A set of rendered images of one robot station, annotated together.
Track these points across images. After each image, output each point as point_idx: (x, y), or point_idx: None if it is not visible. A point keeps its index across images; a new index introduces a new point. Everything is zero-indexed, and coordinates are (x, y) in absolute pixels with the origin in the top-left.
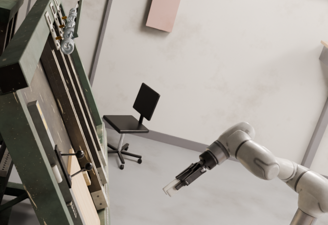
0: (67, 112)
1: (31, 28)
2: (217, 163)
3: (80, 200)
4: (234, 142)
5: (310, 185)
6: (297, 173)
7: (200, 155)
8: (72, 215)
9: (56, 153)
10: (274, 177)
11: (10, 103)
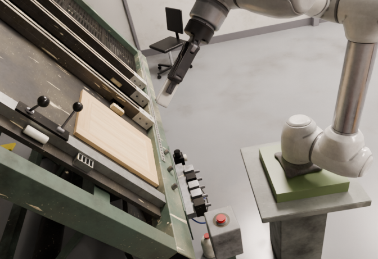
0: (60, 56)
1: None
2: (215, 29)
3: (107, 139)
4: None
5: (358, 3)
6: None
7: (184, 29)
8: (86, 167)
9: (20, 112)
10: (312, 3)
11: None
